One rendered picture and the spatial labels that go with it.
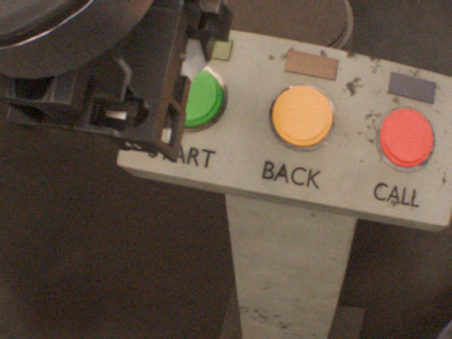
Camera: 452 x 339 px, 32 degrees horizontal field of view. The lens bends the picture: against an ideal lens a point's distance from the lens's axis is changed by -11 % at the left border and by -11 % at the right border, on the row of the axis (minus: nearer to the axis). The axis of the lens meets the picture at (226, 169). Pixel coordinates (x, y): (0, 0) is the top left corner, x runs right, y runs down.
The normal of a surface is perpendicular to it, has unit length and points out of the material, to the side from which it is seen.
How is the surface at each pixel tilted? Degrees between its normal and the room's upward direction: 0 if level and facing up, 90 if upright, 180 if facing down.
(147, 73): 20
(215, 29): 56
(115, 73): 89
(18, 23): 108
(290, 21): 0
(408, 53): 0
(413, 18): 0
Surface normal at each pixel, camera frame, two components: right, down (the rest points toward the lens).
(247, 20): -0.05, -0.47
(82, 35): 0.47, 0.86
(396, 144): -0.13, -0.14
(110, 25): 0.69, 0.69
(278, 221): -0.23, 0.86
